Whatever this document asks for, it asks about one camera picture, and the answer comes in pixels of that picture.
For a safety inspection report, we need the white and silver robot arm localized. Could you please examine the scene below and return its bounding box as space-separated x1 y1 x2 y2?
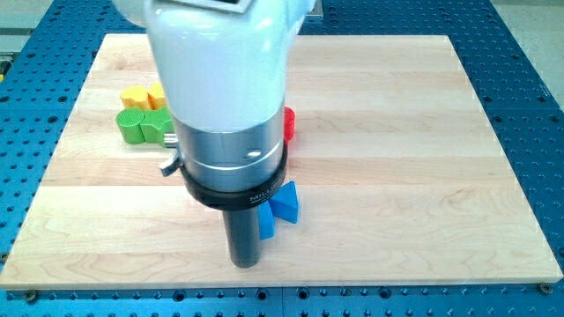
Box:
115 0 315 211

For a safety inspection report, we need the red circle block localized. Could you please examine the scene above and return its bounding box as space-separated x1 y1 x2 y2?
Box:
284 107 296 142

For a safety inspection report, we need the blue triangle block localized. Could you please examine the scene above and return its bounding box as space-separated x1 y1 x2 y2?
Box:
269 181 300 224

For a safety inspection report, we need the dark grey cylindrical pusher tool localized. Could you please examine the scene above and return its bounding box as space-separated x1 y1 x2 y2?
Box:
223 207 261 269

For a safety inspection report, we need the wooden board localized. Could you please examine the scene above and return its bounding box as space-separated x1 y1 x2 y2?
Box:
1 34 562 290

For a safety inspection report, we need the green star block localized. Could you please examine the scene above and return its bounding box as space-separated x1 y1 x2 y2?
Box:
140 107 174 146

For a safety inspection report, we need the green cylinder block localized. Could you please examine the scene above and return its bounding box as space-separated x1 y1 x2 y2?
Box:
115 107 145 144

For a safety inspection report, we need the yellow heart block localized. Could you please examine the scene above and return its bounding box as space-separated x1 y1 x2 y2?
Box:
120 85 152 111

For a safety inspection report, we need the blue perforated metal table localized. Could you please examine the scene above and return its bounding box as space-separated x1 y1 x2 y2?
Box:
1 0 563 316

